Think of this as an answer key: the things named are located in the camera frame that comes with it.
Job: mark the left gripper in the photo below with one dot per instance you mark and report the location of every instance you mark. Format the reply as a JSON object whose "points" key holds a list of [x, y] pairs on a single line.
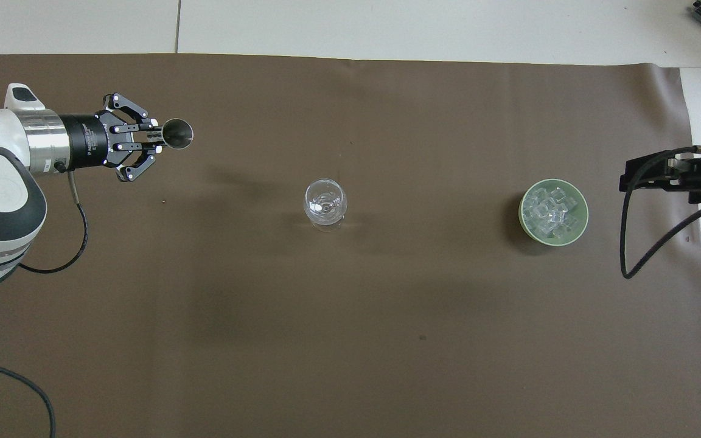
{"points": [[86, 142]]}

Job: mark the small silver metal cup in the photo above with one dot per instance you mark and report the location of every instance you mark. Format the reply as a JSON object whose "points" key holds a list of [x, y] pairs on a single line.
{"points": [[177, 134]]}

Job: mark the clear ice cube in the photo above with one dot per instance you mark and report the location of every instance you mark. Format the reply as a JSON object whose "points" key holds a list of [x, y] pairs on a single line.
{"points": [[538, 197], [557, 196], [532, 214], [563, 218], [547, 228]]}

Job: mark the clear wine glass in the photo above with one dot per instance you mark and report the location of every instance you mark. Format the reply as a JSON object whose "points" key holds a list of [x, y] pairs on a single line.
{"points": [[325, 204]]}

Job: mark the pale green bowl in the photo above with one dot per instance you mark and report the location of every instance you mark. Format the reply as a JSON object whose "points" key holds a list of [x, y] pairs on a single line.
{"points": [[580, 228]]}

